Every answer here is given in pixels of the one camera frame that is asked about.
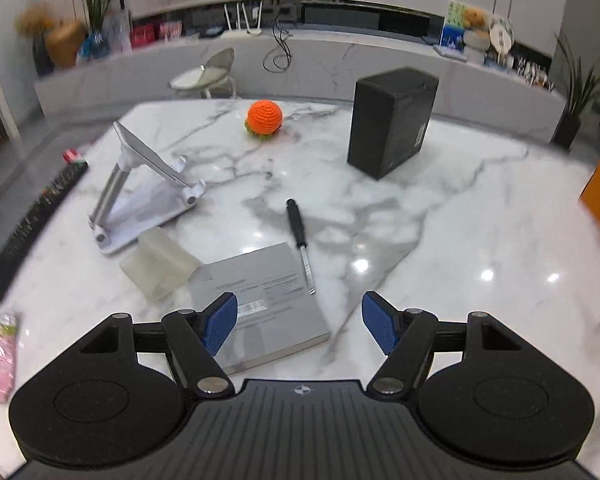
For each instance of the pink printed gift box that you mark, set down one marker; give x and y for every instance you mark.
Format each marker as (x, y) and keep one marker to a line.
(171, 31)

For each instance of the translucent plastic block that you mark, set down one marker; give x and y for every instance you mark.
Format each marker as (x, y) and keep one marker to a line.
(155, 265)

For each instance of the dark vase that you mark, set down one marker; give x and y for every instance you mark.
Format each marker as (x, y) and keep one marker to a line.
(42, 60)

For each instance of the white router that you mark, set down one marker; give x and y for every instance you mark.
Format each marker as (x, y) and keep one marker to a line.
(242, 30)

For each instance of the framed picture card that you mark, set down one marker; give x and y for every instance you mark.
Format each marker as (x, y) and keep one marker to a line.
(119, 30)

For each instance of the green plant in blue vase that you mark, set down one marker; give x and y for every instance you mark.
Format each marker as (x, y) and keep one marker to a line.
(97, 0)

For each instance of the black pen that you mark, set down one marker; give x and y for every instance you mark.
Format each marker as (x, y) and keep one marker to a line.
(297, 225)

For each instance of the green picture card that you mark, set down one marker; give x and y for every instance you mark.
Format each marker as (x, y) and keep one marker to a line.
(456, 12)

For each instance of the white swivel stool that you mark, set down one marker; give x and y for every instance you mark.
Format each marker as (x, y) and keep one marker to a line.
(200, 77)

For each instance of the small red pink packet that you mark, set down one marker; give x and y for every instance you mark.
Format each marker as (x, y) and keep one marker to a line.
(75, 156)

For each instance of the black keyboard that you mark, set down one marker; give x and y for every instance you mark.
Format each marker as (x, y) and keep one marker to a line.
(30, 220)

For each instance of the black cardboard box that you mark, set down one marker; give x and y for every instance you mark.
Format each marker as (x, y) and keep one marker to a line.
(385, 125)

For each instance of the brown teddy bear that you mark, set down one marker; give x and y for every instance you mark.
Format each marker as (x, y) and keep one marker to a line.
(475, 17)

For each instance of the white phone stand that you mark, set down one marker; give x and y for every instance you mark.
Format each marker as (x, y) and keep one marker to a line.
(140, 152)

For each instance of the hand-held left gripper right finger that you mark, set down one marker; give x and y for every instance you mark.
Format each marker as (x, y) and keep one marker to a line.
(380, 322)

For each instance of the blue glass vase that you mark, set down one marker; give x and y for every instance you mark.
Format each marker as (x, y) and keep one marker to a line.
(94, 49)

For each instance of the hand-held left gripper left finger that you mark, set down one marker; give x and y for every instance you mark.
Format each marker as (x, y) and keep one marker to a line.
(220, 322)

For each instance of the grey box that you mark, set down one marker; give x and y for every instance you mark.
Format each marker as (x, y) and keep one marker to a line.
(265, 285)

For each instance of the long pink snack packet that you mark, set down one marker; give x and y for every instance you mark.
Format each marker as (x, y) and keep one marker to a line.
(0, 360)

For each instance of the white marble media cabinet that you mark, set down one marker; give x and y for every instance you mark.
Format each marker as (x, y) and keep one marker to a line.
(330, 60)

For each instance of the tall potted plant black pot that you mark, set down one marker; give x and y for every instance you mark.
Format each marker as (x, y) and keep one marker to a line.
(575, 90)

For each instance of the orange dried flowers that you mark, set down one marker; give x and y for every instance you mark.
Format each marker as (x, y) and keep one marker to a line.
(35, 20)

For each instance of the orange crochet ball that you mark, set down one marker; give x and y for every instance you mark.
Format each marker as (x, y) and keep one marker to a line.
(265, 116)

